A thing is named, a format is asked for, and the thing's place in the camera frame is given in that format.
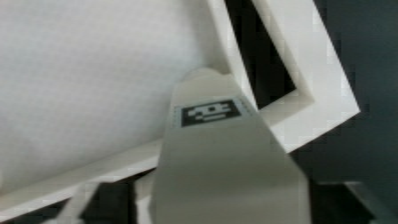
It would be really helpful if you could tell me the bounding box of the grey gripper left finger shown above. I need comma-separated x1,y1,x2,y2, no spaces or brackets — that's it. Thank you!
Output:
47,182,100,224

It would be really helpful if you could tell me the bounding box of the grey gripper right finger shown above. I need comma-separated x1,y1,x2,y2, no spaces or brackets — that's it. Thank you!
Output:
346,181,398,224

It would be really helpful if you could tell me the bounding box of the white desk leg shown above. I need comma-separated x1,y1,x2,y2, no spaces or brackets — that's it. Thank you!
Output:
152,68,312,224

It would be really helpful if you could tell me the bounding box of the white desk top tray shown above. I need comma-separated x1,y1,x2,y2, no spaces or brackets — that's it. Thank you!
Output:
0,0,248,221

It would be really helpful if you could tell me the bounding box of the white front fence bar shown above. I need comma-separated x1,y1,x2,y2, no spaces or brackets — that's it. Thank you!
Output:
260,90,360,152

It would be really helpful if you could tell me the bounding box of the white fence bar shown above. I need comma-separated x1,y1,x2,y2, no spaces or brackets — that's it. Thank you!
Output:
253,0,356,101
260,90,360,152

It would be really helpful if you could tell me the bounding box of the white right fence bar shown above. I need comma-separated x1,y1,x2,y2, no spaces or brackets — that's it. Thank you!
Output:
253,0,356,101

